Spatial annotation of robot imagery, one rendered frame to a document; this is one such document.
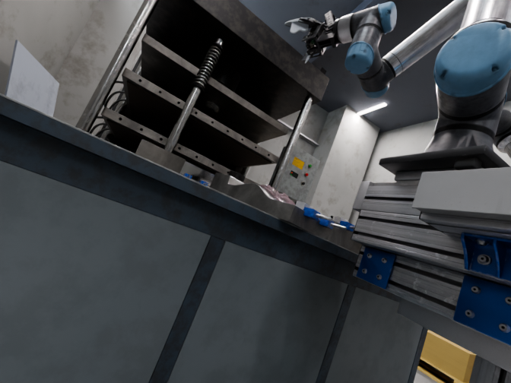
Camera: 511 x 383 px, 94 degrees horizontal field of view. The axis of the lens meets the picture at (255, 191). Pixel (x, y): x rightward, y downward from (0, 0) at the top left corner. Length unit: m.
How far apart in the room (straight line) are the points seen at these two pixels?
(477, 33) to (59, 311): 1.07
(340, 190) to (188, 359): 8.94
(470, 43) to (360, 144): 9.70
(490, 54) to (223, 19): 1.44
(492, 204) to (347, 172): 9.34
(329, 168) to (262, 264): 8.48
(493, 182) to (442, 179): 0.07
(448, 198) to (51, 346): 0.88
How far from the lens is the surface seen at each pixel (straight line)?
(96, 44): 5.91
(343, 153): 9.69
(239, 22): 1.84
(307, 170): 2.03
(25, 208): 0.74
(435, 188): 0.50
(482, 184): 0.47
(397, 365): 1.60
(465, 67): 0.64
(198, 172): 1.56
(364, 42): 0.83
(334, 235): 1.04
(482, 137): 0.73
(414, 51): 0.95
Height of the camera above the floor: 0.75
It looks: 8 degrees up
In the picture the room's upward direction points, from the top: 22 degrees clockwise
